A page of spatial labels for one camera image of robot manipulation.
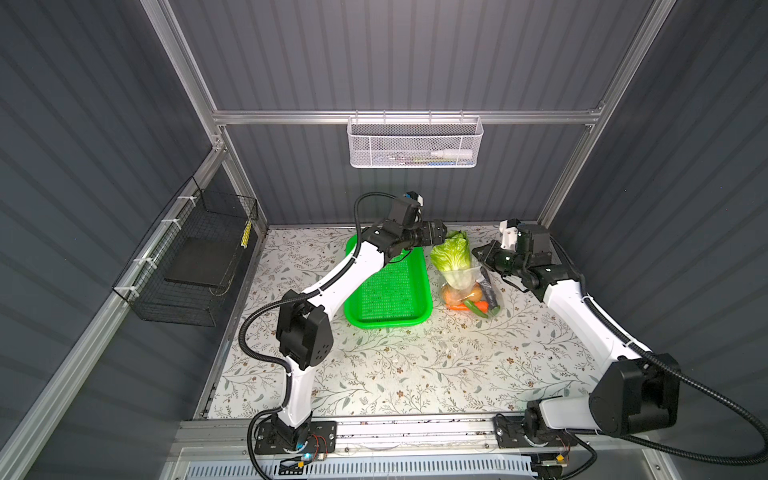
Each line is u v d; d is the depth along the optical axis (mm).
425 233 749
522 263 622
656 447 450
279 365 525
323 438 723
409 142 1238
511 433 738
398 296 996
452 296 905
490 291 937
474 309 929
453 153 914
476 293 931
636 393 408
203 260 732
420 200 782
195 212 788
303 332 504
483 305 937
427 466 771
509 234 752
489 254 722
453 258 826
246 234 831
